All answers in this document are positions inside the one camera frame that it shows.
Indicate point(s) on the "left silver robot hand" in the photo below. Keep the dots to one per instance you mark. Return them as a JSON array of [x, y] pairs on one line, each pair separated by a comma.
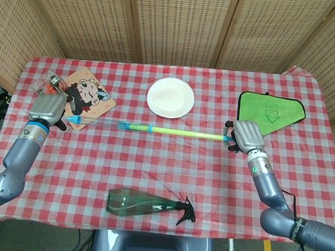
[[47, 108]]

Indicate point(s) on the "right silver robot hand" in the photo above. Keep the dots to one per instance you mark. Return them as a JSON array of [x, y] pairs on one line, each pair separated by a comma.
[[248, 134]]

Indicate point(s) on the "clear syringe barrel blue nozzle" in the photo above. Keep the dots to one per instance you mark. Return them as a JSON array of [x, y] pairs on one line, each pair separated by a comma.
[[74, 119]]

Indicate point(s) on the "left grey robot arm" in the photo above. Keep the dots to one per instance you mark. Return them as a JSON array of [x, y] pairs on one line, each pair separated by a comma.
[[17, 156]]

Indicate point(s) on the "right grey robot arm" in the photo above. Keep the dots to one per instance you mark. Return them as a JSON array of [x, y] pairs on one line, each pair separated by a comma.
[[269, 188]]

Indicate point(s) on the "red white checkered tablecloth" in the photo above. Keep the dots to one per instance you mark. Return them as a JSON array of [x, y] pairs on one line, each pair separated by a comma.
[[153, 164]]

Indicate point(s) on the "clear package orange items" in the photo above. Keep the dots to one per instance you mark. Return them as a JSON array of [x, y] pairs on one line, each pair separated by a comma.
[[49, 84]]

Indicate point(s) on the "green microfibre cloth black trim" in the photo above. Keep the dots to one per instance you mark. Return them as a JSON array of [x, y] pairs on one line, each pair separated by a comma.
[[268, 111]]

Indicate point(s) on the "cartoon girl mouse pad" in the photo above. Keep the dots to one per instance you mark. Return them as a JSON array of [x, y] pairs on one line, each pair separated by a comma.
[[86, 97]]

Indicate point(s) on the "white paper plate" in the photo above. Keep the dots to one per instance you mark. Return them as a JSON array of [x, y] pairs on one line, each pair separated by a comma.
[[170, 97]]

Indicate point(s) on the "green spray bottle black trigger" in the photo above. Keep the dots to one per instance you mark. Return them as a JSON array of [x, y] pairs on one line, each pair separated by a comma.
[[131, 204]]

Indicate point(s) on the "woven bamboo folding screen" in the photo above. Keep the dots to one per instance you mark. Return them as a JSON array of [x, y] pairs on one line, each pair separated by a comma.
[[176, 23]]

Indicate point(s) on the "grey robot torso base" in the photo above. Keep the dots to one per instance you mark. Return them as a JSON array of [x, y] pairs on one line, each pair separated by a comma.
[[151, 248]]

